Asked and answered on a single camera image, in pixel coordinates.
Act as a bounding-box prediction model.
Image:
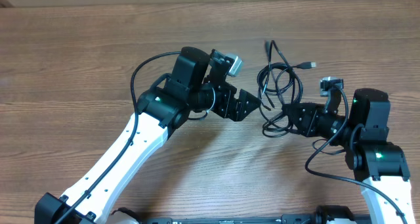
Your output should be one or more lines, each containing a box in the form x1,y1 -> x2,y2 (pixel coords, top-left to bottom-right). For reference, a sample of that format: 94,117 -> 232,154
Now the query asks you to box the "black USB cable bundle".
256,39 -> 318,139

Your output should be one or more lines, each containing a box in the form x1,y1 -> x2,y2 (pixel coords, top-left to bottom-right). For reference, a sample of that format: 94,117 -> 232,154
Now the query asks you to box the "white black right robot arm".
282,85 -> 415,223

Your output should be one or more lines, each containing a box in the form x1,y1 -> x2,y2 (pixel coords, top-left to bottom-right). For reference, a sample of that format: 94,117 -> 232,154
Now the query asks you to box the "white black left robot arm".
34,47 -> 261,224

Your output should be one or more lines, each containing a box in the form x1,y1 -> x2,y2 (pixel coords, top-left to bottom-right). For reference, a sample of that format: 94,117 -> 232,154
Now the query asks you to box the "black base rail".
141,213 -> 372,224

